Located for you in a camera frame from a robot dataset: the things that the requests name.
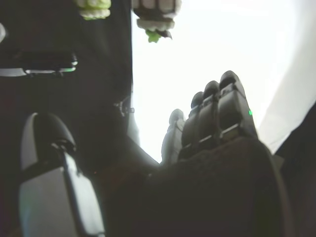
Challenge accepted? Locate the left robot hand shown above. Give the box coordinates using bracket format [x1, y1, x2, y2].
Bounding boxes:
[19, 70, 294, 237]

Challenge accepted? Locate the green cream toy cake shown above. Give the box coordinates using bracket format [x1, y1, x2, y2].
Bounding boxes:
[77, 0, 112, 21]

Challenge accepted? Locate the toy cupcake with berries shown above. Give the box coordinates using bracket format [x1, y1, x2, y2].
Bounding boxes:
[132, 0, 183, 43]

